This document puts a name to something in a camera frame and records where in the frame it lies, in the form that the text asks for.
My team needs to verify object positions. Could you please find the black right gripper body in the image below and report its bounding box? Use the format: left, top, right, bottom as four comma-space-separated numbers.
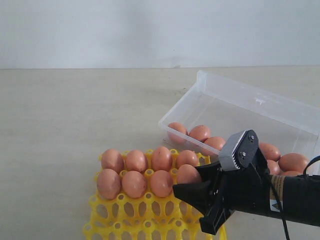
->
196, 148, 271, 215

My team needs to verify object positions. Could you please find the brown egg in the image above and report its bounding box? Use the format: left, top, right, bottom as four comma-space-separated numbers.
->
266, 159, 281, 175
278, 152, 309, 174
204, 136, 226, 151
281, 170, 302, 177
176, 164, 202, 184
96, 168, 122, 200
121, 170, 147, 199
167, 122, 188, 144
125, 149, 148, 174
151, 146, 173, 172
100, 148, 125, 174
188, 124, 211, 143
150, 170, 174, 198
175, 150, 199, 168
259, 142, 281, 162

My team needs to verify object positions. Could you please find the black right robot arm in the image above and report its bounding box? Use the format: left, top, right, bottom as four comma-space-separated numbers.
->
173, 150, 320, 235

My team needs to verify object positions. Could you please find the yellow plastic egg tray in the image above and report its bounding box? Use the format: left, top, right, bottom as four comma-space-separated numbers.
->
83, 187, 227, 240

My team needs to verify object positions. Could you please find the clear plastic container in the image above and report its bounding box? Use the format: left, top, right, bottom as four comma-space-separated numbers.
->
158, 70, 320, 160

